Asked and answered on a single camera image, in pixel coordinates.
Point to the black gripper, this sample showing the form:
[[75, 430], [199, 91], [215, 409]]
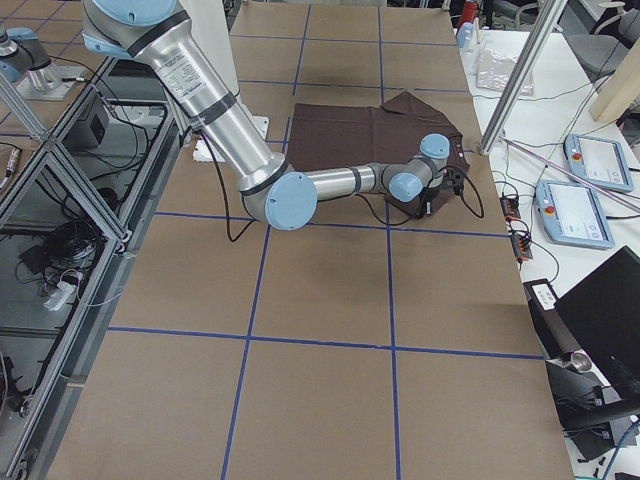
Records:
[[433, 196]]

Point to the dark brown t-shirt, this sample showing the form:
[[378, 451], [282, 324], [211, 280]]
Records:
[[398, 149]]

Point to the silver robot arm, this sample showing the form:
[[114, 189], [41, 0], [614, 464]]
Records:
[[159, 35]]

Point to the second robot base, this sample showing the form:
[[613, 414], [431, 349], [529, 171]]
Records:
[[26, 63]]

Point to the orange terminal board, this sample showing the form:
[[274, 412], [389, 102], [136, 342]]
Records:
[[510, 208]]

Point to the silver foil bag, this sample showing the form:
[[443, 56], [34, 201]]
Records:
[[494, 69]]

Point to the lower teach pendant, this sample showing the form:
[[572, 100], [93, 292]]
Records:
[[572, 215]]

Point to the teach pendant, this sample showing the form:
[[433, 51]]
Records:
[[601, 161], [572, 215]]

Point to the blue white bottle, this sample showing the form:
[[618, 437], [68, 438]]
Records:
[[465, 35]]

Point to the upper teach pendant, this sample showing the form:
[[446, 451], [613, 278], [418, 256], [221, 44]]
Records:
[[601, 161]]

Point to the wooden beam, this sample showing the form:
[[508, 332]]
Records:
[[620, 92]]

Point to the black labelled box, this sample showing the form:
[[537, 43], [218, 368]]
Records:
[[548, 325]]

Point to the black monitor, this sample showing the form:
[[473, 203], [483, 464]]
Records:
[[602, 313]]

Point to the white power strip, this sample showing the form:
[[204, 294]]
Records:
[[59, 297]]

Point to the aluminium frame post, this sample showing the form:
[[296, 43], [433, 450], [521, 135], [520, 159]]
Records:
[[548, 17]]

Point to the black camera stand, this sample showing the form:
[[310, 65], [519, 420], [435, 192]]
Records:
[[595, 417]]

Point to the aluminium frame rack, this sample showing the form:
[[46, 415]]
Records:
[[77, 214]]

